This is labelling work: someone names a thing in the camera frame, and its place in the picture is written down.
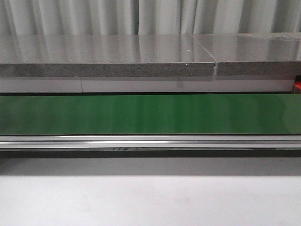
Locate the aluminium conveyor side rail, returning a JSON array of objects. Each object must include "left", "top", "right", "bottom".
[{"left": 0, "top": 135, "right": 301, "bottom": 149}]

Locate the grey stone countertop slab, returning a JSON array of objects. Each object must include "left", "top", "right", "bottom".
[{"left": 0, "top": 34, "right": 214, "bottom": 77}]

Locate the white cabinet front panel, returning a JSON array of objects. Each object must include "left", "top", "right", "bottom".
[{"left": 0, "top": 76, "right": 295, "bottom": 93}]

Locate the red object at edge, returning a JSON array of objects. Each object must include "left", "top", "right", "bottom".
[{"left": 293, "top": 81, "right": 301, "bottom": 94}]

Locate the green conveyor belt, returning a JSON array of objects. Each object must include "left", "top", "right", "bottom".
[{"left": 0, "top": 94, "right": 301, "bottom": 135}]

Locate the grey stone slab right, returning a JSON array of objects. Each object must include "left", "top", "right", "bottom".
[{"left": 193, "top": 32, "right": 301, "bottom": 77}]

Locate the white pleated curtain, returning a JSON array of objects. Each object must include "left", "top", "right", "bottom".
[{"left": 0, "top": 0, "right": 301, "bottom": 36}]

